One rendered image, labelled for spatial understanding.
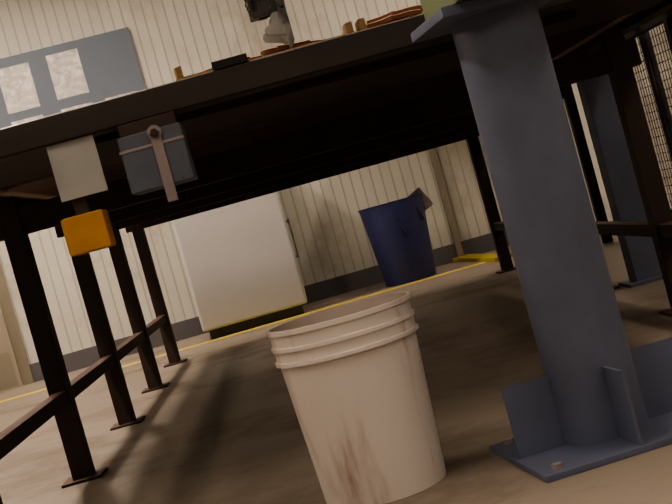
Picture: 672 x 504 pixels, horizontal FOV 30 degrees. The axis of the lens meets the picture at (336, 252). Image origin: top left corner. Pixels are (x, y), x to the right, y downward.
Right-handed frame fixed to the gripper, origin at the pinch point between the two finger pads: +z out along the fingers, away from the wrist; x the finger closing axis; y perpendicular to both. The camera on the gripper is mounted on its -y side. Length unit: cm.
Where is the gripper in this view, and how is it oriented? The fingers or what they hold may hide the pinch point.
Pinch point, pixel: (292, 48)
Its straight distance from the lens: 288.5
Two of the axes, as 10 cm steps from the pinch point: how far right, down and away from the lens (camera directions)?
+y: -9.5, 2.9, -0.9
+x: 1.0, 0.2, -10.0
